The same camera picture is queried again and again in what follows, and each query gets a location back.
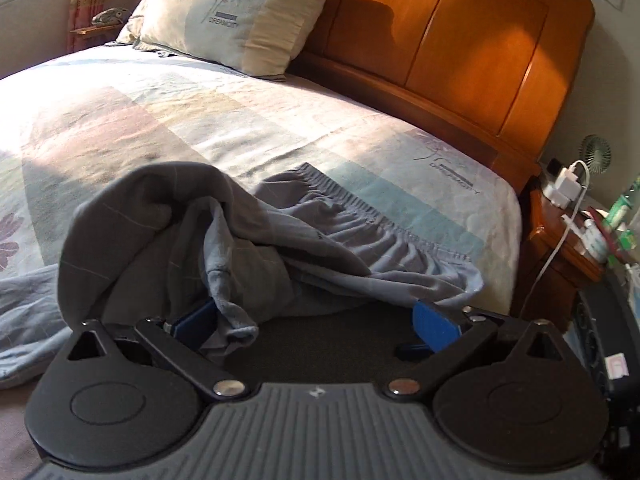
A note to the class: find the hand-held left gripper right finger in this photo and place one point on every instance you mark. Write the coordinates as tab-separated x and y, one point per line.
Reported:
435	325

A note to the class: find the white packet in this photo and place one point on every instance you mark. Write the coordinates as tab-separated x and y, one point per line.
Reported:
618	365

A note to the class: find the small green fan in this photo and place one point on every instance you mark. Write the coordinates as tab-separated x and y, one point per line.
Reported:
596	154

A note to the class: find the pink curtain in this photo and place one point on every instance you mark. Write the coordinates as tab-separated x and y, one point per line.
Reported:
87	0

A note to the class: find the wooden bedside shelf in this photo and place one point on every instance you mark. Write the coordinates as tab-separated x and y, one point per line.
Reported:
90	31

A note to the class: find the white mug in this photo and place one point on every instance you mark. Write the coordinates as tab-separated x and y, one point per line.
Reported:
596	245

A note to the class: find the patchwork bed sheet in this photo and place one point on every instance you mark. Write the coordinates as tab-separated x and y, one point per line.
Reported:
250	120

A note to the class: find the grey pants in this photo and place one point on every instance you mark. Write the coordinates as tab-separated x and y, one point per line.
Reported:
150	220

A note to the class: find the wooden headboard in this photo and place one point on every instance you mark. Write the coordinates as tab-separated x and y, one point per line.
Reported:
450	45

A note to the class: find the wooden nightstand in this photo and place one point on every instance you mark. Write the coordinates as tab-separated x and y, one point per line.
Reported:
555	270

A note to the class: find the large printed pillow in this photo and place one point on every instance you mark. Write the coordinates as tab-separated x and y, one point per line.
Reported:
230	15

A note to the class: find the green tube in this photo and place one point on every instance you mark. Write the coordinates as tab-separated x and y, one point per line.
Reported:
619	207

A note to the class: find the small floral pillow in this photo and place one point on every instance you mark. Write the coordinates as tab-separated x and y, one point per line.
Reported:
131	22

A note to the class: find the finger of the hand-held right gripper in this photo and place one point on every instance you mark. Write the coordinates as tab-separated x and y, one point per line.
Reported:
412	351

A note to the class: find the white charger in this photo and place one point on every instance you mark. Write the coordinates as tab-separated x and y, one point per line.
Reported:
565	185

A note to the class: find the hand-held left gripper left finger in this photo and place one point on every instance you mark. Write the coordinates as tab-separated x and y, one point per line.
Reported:
195	322

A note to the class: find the folded grey cloth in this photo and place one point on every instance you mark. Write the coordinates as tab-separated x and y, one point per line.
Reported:
111	16

